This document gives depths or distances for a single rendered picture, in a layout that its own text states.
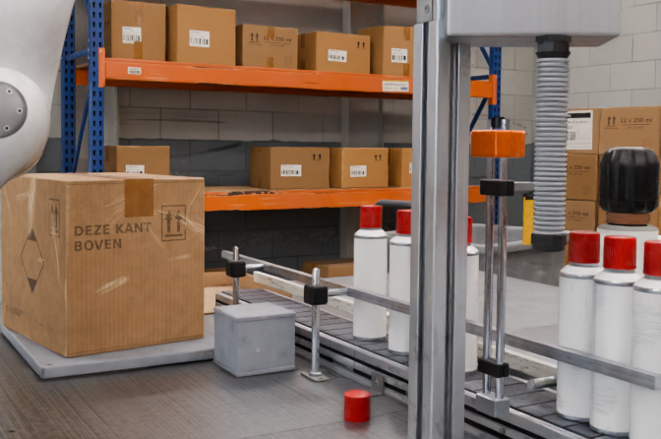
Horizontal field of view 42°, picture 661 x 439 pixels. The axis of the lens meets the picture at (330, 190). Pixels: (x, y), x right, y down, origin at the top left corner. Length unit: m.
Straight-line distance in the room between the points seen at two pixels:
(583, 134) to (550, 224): 4.05
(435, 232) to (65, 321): 0.67
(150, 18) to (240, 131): 1.29
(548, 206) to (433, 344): 0.19
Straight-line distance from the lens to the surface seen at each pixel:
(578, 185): 4.93
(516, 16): 0.89
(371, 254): 1.32
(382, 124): 6.31
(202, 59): 4.92
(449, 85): 0.93
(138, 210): 1.41
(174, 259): 1.45
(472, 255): 1.14
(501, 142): 0.95
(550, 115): 0.87
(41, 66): 1.18
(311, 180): 5.25
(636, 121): 4.72
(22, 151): 1.04
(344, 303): 1.48
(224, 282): 2.13
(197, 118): 5.73
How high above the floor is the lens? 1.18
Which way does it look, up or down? 3 degrees down
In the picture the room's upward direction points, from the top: 1 degrees clockwise
